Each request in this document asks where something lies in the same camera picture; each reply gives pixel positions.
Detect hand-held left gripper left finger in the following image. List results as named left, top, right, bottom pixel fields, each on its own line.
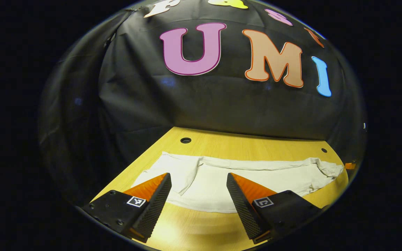
left=82, top=172, right=172, bottom=244

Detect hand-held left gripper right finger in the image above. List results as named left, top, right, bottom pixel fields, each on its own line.
left=226, top=172, right=324, bottom=244

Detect white jeans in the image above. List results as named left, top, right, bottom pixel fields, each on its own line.
left=131, top=151, right=344, bottom=214

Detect black backdrop cloth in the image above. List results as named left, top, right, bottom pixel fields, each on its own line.
left=38, top=0, right=367, bottom=206

